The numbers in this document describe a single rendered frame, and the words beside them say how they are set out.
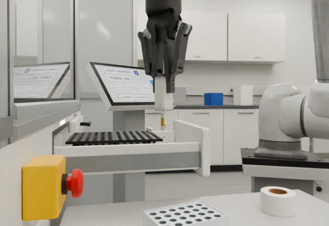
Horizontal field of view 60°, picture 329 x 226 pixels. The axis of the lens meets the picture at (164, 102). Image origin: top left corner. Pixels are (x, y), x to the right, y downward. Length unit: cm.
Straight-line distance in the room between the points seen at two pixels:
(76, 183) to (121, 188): 134
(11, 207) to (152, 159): 34
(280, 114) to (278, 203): 53
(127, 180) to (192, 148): 109
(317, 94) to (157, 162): 63
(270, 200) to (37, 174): 45
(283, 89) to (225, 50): 322
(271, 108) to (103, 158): 70
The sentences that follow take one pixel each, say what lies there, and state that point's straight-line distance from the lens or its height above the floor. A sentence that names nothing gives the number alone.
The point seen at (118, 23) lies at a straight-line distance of 251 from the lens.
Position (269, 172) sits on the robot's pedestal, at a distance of 109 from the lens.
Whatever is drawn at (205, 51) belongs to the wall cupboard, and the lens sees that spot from 424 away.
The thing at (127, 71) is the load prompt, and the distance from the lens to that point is 174.
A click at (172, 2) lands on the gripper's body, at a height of 118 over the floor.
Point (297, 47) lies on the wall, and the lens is 523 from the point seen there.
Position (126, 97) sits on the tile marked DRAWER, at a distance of 155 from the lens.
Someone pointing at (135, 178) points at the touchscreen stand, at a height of 52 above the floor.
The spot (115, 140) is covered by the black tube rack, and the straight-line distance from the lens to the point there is 67.
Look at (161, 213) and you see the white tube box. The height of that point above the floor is 80.
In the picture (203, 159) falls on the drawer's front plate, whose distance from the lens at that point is 66.
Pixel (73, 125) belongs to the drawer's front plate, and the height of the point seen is 91.
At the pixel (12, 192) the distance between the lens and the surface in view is 39.
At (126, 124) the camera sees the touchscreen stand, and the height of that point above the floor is 85.
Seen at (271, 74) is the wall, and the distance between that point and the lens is 496.
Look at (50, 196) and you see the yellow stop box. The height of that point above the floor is 87.
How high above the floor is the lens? 100
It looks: 1 degrees down
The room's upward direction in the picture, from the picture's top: straight up
